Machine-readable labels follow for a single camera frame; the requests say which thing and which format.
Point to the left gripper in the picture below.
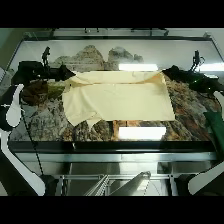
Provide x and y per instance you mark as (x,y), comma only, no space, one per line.
(61,74)

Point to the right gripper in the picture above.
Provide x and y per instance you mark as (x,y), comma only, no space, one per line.
(176,75)

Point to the cream T-shirt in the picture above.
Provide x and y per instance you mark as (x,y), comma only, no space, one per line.
(123,100)

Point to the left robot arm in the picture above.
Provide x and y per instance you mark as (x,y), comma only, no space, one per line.
(13,106)

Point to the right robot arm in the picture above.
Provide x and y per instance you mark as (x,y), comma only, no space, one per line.
(206,180)

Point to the brown garment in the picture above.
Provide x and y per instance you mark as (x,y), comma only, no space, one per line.
(33,93)

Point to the green garment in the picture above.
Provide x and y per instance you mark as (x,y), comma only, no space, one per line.
(216,128)

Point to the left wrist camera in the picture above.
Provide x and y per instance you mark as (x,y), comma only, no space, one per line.
(46,55)

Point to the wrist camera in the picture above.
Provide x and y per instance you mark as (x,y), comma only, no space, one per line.
(197,60)
(46,55)

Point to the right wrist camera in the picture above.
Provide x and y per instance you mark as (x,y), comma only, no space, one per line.
(197,60)

